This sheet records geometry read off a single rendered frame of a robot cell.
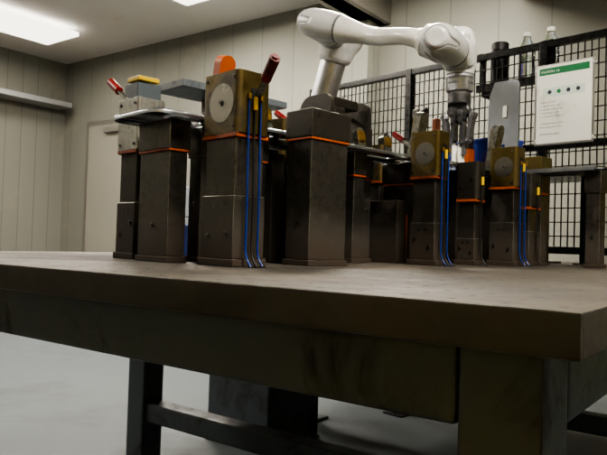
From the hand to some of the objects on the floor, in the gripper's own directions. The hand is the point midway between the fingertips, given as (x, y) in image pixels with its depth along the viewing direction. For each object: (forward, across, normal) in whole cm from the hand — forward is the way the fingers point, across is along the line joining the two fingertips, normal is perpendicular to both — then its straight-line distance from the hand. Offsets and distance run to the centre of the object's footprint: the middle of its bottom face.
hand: (458, 155), depth 211 cm
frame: (+104, -4, -17) cm, 106 cm away
